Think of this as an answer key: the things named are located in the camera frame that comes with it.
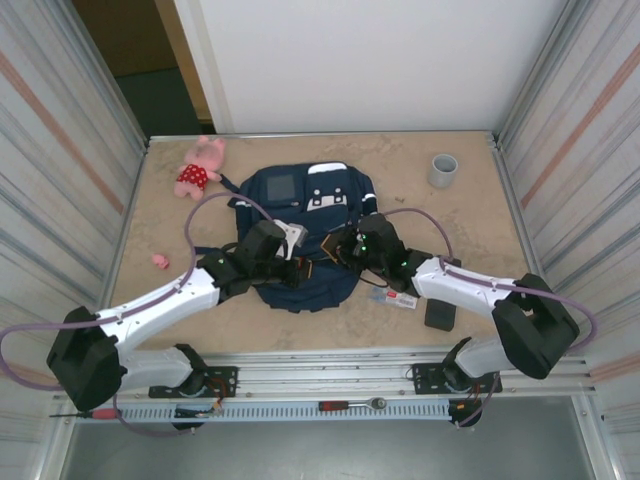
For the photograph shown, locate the pink plush toy red dress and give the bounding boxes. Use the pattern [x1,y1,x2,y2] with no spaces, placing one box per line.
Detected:
[173,135,226,201]

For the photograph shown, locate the brown wooden door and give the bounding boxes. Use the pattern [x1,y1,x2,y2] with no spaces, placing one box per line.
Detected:
[72,0,214,124]

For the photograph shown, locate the red handled ratchet wrench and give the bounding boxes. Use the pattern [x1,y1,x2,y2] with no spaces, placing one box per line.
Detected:
[318,397,389,412]

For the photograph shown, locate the long black pencil case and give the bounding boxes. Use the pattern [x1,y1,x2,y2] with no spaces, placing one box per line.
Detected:
[424,298,458,331]

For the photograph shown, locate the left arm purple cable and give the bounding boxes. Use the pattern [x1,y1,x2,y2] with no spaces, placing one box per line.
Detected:
[0,193,275,439]

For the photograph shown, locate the grey plastic cup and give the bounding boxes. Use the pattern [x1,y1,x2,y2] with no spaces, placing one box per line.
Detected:
[427,153,460,190]

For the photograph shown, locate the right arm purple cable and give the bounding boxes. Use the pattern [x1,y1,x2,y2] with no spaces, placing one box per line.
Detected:
[382,207,600,429]

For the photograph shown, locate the aluminium table edge rail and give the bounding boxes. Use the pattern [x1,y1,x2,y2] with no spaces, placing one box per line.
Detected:
[147,131,499,146]

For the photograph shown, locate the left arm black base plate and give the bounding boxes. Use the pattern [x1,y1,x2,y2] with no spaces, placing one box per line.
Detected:
[148,365,239,400]

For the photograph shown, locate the black wire connector bundle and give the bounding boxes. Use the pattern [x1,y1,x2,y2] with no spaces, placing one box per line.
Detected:
[174,406,224,419]

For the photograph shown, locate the clear plastic pen pack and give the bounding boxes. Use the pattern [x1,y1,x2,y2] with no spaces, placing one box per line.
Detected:
[369,287,419,311]

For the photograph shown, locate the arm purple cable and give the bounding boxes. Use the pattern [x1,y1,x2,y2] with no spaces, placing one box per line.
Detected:
[382,207,600,429]
[0,193,275,439]

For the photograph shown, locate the grey slotted cable duct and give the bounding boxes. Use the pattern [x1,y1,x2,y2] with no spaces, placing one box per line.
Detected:
[117,403,451,422]

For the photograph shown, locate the aluminium mounting rail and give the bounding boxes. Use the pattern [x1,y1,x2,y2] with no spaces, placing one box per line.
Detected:
[52,347,599,404]

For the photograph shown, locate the red handled screwdriver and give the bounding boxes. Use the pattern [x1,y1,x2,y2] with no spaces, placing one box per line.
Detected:
[48,408,123,420]

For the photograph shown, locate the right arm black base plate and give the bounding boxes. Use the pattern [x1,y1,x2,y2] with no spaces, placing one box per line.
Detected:
[412,363,503,396]

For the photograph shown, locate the navy blue backpack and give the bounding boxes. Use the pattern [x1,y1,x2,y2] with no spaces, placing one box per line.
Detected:
[192,160,379,315]

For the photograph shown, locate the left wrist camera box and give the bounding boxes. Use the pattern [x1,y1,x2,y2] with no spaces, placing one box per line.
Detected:
[272,219,307,249]

